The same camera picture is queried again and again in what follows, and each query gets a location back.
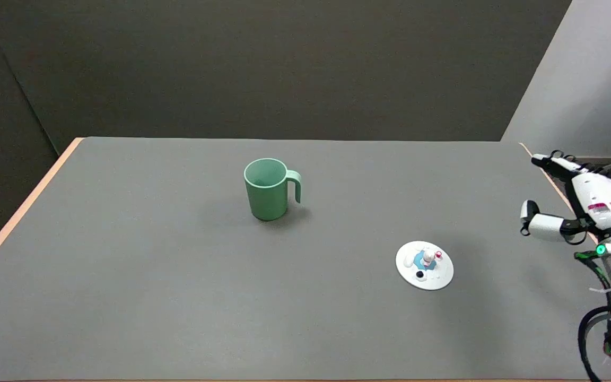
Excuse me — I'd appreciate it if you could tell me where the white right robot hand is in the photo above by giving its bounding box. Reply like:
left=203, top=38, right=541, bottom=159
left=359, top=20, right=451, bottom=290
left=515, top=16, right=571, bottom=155
left=520, top=151, right=611, bottom=246

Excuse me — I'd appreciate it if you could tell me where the white cup lid with figurine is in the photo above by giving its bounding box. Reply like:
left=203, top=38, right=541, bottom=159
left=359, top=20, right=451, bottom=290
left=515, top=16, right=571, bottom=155
left=395, top=241, right=455, bottom=291

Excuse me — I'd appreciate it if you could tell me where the green plastic mug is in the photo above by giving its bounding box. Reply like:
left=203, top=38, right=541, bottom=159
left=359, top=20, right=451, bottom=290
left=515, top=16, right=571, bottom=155
left=243, top=158, right=302, bottom=222

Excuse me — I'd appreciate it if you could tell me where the black looping robot cable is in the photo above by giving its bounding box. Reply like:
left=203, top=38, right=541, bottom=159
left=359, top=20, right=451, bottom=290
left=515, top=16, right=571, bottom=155
left=574, top=251, right=611, bottom=382

